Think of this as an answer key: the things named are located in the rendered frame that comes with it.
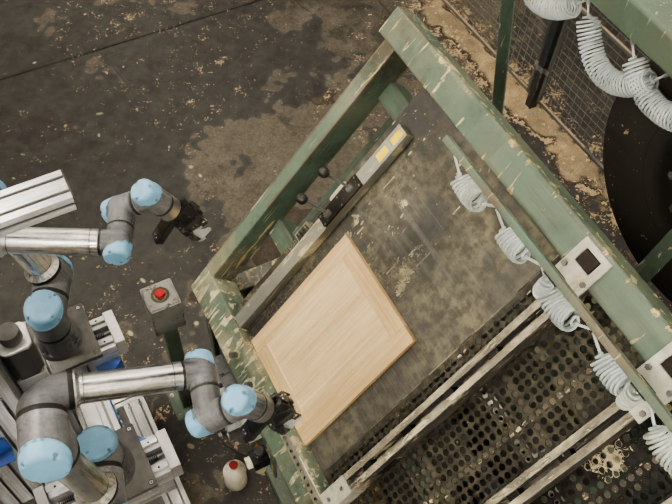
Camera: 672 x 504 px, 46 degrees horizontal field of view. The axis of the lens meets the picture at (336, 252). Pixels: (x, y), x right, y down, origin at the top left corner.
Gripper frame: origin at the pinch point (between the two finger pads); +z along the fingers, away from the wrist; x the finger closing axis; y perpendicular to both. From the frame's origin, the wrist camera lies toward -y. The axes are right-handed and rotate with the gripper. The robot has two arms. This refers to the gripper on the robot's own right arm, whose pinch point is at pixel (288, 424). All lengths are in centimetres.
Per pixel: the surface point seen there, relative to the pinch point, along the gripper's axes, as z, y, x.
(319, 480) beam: 40.5, -12.5, -6.2
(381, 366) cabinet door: 25.2, 26.9, 7.3
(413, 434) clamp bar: 19.8, 25.2, -17.2
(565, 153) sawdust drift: 228, 153, 124
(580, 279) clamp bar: -10, 86, -18
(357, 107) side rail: 9, 69, 79
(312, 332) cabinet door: 32.3, 12.2, 33.9
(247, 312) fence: 38, -6, 58
